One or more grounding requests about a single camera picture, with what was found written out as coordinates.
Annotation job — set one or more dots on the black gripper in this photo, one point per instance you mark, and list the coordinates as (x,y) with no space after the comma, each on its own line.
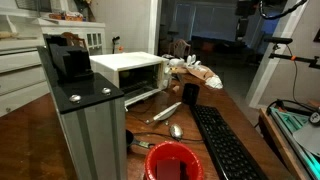
(243,23)

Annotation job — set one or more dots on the white toaster oven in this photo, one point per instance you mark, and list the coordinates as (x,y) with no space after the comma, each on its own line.
(116,62)

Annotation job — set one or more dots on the black measuring cup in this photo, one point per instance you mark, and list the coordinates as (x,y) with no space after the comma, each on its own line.
(130,138)

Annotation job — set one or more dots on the white VR controller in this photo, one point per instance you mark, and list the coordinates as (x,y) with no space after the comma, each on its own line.
(198,64)

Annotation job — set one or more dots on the crumpled white cloth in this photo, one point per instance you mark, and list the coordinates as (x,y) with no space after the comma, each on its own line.
(214,82)

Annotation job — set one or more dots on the beige towel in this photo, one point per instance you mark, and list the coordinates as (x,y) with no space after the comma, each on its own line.
(200,71)

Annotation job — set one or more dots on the black tripod boom with orange clamps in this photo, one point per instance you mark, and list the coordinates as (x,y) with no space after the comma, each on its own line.
(300,59)

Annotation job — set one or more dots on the small cork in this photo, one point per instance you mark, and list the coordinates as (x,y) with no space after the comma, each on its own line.
(176,89)

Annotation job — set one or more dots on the silver marker pen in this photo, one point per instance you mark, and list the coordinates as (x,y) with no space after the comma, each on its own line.
(165,113)

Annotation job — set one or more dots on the black computer keyboard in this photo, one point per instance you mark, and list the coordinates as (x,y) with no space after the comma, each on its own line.
(223,143)

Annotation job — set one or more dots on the wooden base board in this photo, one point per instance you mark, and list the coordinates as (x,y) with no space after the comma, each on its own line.
(276,140)

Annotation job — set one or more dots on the metal spoon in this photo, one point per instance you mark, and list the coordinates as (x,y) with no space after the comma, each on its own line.
(176,131)

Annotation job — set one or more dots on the red plastic bowl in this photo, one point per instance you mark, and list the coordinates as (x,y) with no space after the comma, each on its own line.
(153,160)

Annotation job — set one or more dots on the dark red block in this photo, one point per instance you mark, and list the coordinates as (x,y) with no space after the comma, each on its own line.
(168,170)

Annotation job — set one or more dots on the wooden chair with curved back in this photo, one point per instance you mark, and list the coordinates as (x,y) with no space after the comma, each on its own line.
(74,39)

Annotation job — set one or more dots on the basket of goods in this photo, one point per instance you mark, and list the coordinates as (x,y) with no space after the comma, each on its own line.
(68,16)

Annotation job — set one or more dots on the white kitchen cabinet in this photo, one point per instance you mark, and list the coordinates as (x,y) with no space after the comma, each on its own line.
(23,63)

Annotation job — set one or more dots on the black stereo camera bar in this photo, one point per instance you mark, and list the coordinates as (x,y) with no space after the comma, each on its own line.
(278,40)

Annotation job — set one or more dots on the white door frame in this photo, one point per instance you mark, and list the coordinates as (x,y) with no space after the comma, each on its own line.
(266,76)

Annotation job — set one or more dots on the green lit robot mounting frame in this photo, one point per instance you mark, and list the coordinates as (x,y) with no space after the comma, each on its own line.
(290,121)

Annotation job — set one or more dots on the black camera block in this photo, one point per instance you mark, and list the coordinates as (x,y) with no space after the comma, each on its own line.
(71,60)

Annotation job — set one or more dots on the aluminium post with black plate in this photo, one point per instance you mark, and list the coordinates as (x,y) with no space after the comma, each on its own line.
(93,133)

